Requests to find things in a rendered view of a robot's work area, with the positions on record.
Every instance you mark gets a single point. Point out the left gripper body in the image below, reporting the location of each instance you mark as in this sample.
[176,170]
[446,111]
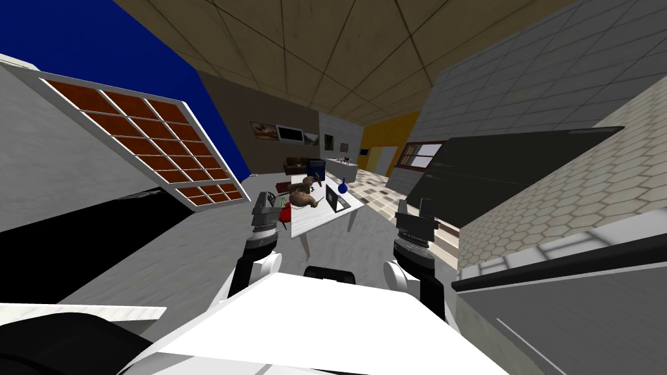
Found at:
[266,219]

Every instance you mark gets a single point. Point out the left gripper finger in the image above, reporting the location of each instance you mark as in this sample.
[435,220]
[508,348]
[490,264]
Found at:
[259,201]
[272,199]

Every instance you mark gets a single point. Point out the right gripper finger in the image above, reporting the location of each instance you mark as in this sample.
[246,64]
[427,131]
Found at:
[402,207]
[426,208]

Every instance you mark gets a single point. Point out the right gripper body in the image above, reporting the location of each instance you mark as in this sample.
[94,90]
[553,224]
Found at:
[416,227]

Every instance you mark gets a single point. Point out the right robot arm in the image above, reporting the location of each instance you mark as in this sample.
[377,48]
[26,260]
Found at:
[417,271]

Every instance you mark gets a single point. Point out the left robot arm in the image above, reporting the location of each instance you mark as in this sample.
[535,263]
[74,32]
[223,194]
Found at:
[250,271]

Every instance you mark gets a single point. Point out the brown sofa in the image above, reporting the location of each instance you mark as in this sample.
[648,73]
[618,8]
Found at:
[294,165]

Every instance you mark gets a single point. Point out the white table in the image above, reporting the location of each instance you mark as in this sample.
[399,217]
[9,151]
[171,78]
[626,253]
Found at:
[312,216]

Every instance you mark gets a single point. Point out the pale door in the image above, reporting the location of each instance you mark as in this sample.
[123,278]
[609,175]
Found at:
[385,160]

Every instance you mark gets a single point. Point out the brown framed window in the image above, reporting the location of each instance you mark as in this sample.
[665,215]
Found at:
[419,155]

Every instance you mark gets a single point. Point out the white counter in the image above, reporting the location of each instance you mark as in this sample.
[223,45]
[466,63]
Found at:
[346,169]

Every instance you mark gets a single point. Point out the brown landscape picture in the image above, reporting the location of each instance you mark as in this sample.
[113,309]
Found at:
[263,130]

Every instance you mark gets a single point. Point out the small landscape picture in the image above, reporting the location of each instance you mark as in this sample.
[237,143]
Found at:
[311,139]

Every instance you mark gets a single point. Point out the dark grey cabinet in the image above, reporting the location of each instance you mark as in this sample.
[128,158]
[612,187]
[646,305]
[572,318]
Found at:
[495,172]

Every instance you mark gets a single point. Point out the white window with brown panes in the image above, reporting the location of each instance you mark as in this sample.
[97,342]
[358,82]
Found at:
[156,140]

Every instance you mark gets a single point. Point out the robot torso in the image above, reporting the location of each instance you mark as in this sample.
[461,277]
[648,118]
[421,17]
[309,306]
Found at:
[323,328]

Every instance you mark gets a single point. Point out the grey appliance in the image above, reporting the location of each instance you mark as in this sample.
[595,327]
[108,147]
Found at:
[573,328]

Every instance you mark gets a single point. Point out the black wall television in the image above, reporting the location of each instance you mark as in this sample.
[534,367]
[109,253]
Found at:
[290,134]

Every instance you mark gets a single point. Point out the green wall picture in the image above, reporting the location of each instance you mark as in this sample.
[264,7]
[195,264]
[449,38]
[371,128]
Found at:
[329,142]

